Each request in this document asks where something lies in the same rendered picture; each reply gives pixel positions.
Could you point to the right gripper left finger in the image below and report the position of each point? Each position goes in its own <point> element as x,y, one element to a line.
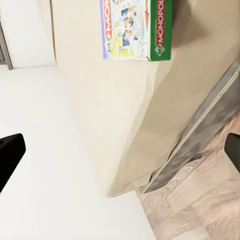
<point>12,150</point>

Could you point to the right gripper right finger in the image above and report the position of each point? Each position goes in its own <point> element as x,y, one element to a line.
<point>232,149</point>

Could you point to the board game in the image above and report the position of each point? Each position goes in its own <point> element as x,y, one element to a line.
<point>136,30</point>

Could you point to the bed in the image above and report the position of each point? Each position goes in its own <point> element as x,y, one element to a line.
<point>141,122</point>

